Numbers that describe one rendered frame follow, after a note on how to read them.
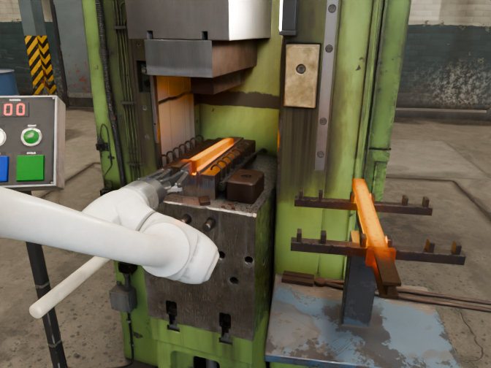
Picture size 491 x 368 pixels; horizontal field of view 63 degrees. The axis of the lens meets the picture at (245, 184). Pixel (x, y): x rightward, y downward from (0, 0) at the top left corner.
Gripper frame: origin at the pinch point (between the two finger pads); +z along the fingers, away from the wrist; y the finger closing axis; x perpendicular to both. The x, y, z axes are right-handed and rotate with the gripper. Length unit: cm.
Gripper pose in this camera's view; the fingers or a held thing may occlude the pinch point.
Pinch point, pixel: (182, 169)
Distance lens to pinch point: 114.8
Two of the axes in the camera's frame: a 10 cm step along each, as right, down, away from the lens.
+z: 3.1, -3.5, 8.9
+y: 9.5, 1.2, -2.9
